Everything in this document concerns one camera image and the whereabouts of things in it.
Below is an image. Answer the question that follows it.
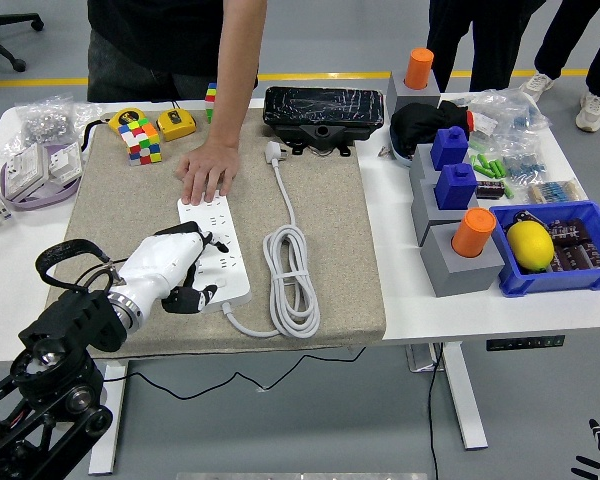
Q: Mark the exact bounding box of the white blue round dish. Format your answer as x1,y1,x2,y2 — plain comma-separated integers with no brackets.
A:
388,124,417,169

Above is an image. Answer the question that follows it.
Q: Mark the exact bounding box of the grey-brown mat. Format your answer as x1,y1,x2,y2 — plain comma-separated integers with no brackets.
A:
44,107,387,359

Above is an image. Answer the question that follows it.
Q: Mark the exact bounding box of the colourful puzzle cube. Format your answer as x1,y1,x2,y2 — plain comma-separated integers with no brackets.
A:
204,82,218,124
118,117,163,167

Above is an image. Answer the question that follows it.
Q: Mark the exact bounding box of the large clear bag of resistors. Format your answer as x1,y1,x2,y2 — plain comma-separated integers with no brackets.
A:
467,87,551,139

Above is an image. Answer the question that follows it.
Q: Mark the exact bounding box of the white socket box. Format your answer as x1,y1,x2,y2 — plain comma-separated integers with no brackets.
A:
47,142,85,182
3,142,49,199

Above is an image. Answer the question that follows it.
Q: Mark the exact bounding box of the black table control panel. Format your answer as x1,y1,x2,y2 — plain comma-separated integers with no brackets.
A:
485,333,566,353

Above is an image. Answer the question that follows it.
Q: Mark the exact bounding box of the black office chair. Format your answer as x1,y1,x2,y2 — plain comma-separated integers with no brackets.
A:
0,0,45,73

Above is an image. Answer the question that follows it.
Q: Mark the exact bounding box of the clear bag of tan resistors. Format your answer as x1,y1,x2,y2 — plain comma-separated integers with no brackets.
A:
527,178,589,205

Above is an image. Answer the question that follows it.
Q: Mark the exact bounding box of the person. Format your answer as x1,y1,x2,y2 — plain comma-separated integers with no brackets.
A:
426,0,536,94
518,0,600,134
86,0,269,206

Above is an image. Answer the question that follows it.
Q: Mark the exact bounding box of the dark brown capacitor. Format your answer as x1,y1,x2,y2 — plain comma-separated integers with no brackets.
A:
549,218,592,245
553,242,600,274

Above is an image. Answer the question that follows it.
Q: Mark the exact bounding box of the clear bag of metal nuts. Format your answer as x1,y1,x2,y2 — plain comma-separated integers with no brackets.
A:
2,92,105,156

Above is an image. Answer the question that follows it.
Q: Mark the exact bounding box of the clear bag of blue resistors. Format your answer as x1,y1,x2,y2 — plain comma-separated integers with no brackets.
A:
499,134,549,181

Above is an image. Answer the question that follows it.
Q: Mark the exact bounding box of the grey square block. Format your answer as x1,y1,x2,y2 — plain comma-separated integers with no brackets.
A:
385,69,442,115
419,222,506,299
410,177,481,247
408,143,474,184

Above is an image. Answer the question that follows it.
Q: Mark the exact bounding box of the black film-wrapped device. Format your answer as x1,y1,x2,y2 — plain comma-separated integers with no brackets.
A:
262,85,385,157

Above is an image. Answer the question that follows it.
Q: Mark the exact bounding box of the black hanging cable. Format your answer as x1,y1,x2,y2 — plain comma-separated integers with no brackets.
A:
426,343,444,480

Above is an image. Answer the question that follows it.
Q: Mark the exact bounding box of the black cloth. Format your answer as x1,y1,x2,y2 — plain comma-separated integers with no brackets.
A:
389,99,474,156

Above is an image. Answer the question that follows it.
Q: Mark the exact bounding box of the red white labelled item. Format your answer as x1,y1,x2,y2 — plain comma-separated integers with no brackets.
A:
465,109,499,136

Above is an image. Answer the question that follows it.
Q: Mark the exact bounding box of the dark printed capacitor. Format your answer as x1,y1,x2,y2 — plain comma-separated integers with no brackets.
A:
474,180,506,200

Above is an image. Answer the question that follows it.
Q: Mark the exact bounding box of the white cord with plug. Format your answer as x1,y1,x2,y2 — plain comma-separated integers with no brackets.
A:
222,140,322,340

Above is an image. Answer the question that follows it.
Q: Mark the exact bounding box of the grey under-table box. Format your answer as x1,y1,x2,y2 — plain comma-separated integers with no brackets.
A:
404,343,444,374

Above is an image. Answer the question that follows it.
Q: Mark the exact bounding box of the blue plastic bin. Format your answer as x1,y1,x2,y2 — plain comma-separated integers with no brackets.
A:
489,199,600,299

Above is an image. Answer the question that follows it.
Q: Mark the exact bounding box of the yellow lemon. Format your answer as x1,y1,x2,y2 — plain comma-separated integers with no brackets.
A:
507,221,555,274

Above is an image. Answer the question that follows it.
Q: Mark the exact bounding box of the square yellow tape measure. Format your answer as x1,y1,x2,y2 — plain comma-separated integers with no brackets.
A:
156,98,198,143

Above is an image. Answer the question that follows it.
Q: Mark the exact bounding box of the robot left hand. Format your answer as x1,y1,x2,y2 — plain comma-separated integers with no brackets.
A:
112,230,231,327

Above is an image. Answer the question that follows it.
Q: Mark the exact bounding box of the white power strip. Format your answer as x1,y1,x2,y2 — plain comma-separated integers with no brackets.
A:
176,194,253,315

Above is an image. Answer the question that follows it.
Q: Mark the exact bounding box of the round yellow tape measure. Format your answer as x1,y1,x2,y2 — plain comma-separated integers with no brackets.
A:
81,106,149,152

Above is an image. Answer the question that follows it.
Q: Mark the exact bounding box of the thin black plug cord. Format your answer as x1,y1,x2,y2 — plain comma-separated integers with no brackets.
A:
104,347,367,401

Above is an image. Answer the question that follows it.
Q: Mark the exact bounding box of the white table leg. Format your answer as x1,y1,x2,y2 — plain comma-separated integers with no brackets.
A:
439,342,489,451
87,360,130,476

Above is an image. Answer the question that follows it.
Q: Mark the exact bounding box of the orange cylinder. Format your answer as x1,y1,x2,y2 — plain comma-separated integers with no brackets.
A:
451,207,498,259
404,47,435,91

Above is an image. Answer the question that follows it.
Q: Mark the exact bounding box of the person's left hand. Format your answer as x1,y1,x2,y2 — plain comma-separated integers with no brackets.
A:
174,139,241,206

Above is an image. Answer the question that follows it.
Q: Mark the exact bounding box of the purple tray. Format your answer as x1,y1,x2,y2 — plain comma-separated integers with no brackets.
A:
0,141,84,211

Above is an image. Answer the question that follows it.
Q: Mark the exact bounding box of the blue block with knob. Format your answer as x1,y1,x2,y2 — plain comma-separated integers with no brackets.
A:
433,163,479,211
429,125,470,172

